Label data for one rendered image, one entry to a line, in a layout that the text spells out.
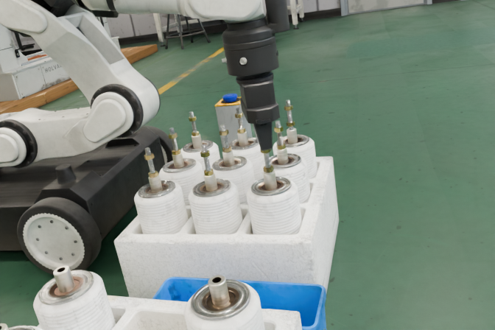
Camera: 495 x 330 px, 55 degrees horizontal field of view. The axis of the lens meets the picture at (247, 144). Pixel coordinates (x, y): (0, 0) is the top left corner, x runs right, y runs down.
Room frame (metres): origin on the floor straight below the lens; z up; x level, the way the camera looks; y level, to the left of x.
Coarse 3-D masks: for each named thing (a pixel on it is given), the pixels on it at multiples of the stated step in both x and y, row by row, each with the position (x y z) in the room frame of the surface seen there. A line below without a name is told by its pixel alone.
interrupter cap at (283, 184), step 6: (258, 180) 0.84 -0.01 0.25; (276, 180) 0.83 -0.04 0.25; (282, 180) 0.82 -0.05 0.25; (288, 180) 0.82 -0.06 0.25; (252, 186) 0.82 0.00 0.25; (258, 186) 0.82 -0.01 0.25; (264, 186) 0.82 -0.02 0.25; (282, 186) 0.80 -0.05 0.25; (288, 186) 0.79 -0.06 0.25; (258, 192) 0.79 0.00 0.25; (264, 192) 0.79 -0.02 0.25; (270, 192) 0.78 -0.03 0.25; (276, 192) 0.78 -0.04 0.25; (282, 192) 0.78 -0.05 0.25
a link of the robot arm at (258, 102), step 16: (272, 48) 0.78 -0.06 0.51; (240, 64) 0.77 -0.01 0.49; (256, 64) 0.77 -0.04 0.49; (272, 64) 0.78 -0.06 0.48; (240, 80) 0.79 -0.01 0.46; (256, 80) 0.78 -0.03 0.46; (272, 80) 0.78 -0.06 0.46; (256, 96) 0.77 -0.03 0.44; (272, 96) 0.77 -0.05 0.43; (256, 112) 0.75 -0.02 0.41; (272, 112) 0.75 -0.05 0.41
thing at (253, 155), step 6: (258, 144) 1.05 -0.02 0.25; (234, 150) 1.04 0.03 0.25; (240, 150) 1.03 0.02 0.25; (246, 150) 1.03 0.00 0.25; (252, 150) 1.03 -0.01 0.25; (258, 150) 1.04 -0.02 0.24; (246, 156) 1.03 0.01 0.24; (252, 156) 1.03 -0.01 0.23; (258, 156) 1.03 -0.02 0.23; (252, 162) 1.03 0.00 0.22; (258, 162) 1.03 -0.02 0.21; (258, 168) 1.03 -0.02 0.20; (258, 174) 1.03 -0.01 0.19
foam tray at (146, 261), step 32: (320, 160) 1.07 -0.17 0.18; (320, 192) 0.90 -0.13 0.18; (192, 224) 0.85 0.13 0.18; (320, 224) 0.83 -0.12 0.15; (128, 256) 0.83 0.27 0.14; (160, 256) 0.81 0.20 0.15; (192, 256) 0.79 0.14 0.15; (224, 256) 0.77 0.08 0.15; (256, 256) 0.75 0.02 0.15; (288, 256) 0.73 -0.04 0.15; (320, 256) 0.79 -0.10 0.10; (128, 288) 0.83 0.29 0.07
